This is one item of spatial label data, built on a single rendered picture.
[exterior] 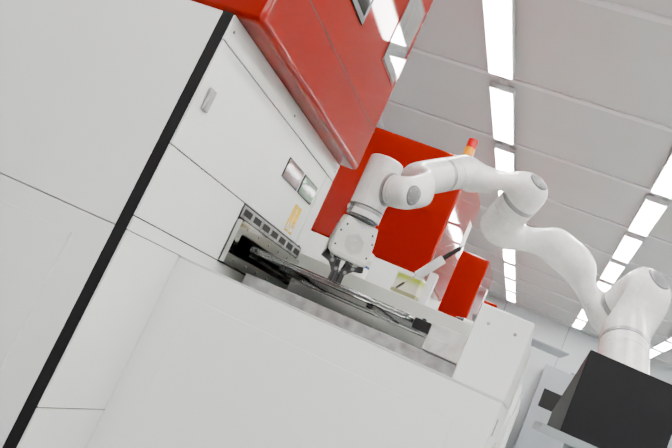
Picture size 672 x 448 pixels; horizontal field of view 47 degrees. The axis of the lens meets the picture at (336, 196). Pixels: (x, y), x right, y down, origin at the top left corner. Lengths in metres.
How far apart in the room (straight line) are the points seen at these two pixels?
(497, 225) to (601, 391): 0.53
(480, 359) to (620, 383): 0.55
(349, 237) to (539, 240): 0.57
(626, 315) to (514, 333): 0.74
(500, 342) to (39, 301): 0.76
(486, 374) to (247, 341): 0.41
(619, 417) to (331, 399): 0.75
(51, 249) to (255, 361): 0.39
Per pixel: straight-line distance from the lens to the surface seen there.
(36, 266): 1.34
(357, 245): 1.78
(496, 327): 1.36
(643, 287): 2.09
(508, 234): 2.10
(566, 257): 2.10
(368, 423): 1.31
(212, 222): 1.51
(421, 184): 1.78
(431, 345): 1.54
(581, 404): 1.82
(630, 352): 1.95
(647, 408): 1.85
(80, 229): 1.31
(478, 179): 2.07
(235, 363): 1.37
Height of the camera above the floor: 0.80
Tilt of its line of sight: 10 degrees up
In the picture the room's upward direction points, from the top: 25 degrees clockwise
